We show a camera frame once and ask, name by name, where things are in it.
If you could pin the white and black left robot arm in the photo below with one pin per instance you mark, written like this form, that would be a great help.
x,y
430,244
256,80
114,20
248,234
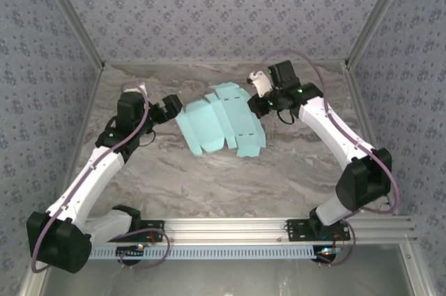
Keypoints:
x,y
104,170

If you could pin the aluminium table side rail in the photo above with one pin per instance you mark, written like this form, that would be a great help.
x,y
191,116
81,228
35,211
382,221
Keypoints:
x,y
363,108
88,108

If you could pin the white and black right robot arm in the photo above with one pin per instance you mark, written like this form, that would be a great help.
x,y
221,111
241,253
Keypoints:
x,y
320,129

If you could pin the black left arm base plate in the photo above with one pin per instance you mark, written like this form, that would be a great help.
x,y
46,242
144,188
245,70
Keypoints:
x,y
153,226

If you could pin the aluminium table end rail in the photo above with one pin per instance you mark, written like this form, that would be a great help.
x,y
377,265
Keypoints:
x,y
226,62

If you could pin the light blue paper box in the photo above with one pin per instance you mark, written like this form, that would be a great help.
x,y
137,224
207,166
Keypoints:
x,y
216,125

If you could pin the aluminium frame post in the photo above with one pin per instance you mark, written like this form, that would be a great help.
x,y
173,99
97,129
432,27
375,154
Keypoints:
x,y
375,14
74,14

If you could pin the small black board with LED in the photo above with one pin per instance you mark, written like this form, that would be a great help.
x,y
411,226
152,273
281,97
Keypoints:
x,y
129,252
325,256

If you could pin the aluminium mounting rail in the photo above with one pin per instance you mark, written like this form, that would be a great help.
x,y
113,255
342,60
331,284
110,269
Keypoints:
x,y
226,230

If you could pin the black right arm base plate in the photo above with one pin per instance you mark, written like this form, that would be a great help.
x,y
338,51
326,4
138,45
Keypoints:
x,y
299,230

